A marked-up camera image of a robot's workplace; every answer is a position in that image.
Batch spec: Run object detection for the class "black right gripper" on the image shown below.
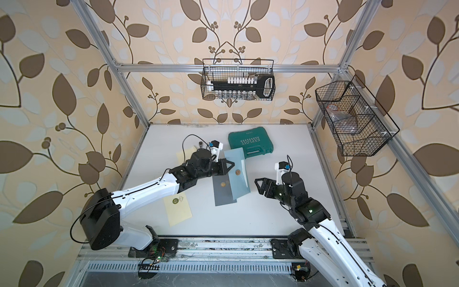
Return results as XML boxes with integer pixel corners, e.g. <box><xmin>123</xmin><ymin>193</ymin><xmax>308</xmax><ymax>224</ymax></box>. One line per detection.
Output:
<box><xmin>256</xmin><ymin>176</ymin><xmax>295</xmax><ymax>209</ymax></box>

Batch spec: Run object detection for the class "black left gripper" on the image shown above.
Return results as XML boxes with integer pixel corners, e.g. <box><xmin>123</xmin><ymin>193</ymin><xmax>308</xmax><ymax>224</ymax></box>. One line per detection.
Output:
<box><xmin>195</xmin><ymin>158</ymin><xmax>235</xmax><ymax>181</ymax></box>

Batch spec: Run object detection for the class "light blue-grey envelope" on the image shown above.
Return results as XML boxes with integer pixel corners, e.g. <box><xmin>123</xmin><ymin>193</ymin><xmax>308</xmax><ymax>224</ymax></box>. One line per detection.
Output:
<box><xmin>224</xmin><ymin>148</ymin><xmax>251</xmax><ymax>200</ymax></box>

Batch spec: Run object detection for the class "dark grey envelope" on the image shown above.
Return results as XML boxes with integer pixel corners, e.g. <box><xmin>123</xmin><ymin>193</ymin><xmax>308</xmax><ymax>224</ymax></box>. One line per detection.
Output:
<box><xmin>212</xmin><ymin>175</ymin><xmax>237</xmax><ymax>206</ymax></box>

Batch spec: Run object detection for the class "cream envelope brown seal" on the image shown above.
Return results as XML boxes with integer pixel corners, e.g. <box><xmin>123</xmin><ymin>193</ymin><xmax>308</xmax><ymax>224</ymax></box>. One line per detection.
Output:
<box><xmin>176</xmin><ymin>146</ymin><xmax>197</xmax><ymax>165</ymax></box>

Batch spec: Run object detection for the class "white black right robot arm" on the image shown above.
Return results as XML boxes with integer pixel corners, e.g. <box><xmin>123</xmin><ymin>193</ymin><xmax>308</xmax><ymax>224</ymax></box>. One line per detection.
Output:
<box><xmin>255</xmin><ymin>159</ymin><xmax>385</xmax><ymax>287</ymax></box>

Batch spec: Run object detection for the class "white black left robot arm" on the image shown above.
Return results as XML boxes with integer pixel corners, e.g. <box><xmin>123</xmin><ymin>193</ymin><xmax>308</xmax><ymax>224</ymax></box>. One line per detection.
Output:
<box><xmin>76</xmin><ymin>141</ymin><xmax>235</xmax><ymax>251</ymax></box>

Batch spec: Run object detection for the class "cream envelope green seal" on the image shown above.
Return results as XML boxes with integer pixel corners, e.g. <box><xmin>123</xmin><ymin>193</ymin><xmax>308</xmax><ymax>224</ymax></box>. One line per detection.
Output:
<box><xmin>163</xmin><ymin>193</ymin><xmax>192</xmax><ymax>227</ymax></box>

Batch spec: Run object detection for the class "green plastic tool case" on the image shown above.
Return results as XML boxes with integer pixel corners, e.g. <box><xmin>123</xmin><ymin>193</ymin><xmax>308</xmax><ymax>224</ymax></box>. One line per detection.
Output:
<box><xmin>228</xmin><ymin>127</ymin><xmax>274</xmax><ymax>159</ymax></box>

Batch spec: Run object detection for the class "black socket set holder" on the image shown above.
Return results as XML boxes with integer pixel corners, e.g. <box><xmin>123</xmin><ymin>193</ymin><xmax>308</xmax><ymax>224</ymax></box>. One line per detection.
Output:
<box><xmin>201</xmin><ymin>74</ymin><xmax>276</xmax><ymax>100</ymax></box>

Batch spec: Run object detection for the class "right small circuit board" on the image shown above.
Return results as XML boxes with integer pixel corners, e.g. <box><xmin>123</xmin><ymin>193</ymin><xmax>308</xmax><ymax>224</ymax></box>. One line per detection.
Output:
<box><xmin>291</xmin><ymin>263</ymin><xmax>311</xmax><ymax>282</ymax></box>

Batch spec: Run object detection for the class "small circuit board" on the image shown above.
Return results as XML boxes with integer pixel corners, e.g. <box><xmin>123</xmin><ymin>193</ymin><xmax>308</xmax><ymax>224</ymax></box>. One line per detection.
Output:
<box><xmin>137</xmin><ymin>249</ymin><xmax>165</xmax><ymax>280</ymax></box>
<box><xmin>291</xmin><ymin>263</ymin><xmax>311</xmax><ymax>282</ymax></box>

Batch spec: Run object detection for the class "plastic bag in basket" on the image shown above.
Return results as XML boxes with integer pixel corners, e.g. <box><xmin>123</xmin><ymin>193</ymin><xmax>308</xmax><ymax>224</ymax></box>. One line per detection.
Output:
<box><xmin>326</xmin><ymin>105</ymin><xmax>358</xmax><ymax>134</ymax></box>

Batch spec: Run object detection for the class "left small circuit board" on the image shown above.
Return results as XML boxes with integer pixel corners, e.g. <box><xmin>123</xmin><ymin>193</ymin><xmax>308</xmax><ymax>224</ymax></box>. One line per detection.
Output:
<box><xmin>137</xmin><ymin>249</ymin><xmax>165</xmax><ymax>280</ymax></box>

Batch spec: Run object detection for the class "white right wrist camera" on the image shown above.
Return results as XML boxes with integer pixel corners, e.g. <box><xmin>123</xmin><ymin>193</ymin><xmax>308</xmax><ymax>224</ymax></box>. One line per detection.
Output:
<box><xmin>275</xmin><ymin>161</ymin><xmax>290</xmax><ymax>185</ymax></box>

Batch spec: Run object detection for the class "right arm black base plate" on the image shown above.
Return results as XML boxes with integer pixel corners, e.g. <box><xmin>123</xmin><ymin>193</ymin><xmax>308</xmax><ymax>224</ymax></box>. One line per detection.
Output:
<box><xmin>270</xmin><ymin>228</ymin><xmax>316</xmax><ymax>261</ymax></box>

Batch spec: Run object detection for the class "black wire basket back wall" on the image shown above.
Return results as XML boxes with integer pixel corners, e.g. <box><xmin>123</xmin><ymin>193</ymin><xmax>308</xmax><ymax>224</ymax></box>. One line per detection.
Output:
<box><xmin>200</xmin><ymin>58</ymin><xmax>276</xmax><ymax>100</ymax></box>

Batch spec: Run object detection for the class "black wire basket wall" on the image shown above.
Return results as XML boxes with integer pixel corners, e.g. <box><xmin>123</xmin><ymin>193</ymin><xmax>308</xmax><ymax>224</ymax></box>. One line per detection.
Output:
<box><xmin>200</xmin><ymin>58</ymin><xmax>276</xmax><ymax>100</ymax></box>
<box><xmin>315</xmin><ymin>75</ymin><xmax>400</xmax><ymax>157</ymax></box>

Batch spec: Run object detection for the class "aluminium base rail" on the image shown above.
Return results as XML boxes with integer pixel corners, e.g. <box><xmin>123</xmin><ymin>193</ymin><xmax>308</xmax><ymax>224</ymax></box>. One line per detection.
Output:
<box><xmin>89</xmin><ymin>234</ymin><xmax>375</xmax><ymax>275</ymax></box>

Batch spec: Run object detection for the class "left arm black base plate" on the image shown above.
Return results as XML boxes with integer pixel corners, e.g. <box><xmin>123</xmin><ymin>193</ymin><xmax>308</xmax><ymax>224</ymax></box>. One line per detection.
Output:
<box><xmin>128</xmin><ymin>226</ymin><xmax>179</xmax><ymax>261</ymax></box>

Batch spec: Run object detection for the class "black wire basket right wall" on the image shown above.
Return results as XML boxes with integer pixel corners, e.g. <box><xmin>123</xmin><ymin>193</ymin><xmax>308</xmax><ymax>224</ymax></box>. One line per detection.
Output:
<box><xmin>315</xmin><ymin>75</ymin><xmax>400</xmax><ymax>157</ymax></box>

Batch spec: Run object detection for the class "aluminium frame back crossbar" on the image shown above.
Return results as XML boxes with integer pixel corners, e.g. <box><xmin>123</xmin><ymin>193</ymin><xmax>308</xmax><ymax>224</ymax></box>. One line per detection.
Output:
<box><xmin>116</xmin><ymin>63</ymin><xmax>341</xmax><ymax>74</ymax></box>

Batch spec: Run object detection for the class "aluminium frame post left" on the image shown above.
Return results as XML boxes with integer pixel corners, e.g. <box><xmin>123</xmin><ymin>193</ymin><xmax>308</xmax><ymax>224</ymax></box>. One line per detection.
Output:
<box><xmin>70</xmin><ymin>0</ymin><xmax>150</xmax><ymax>129</ymax></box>

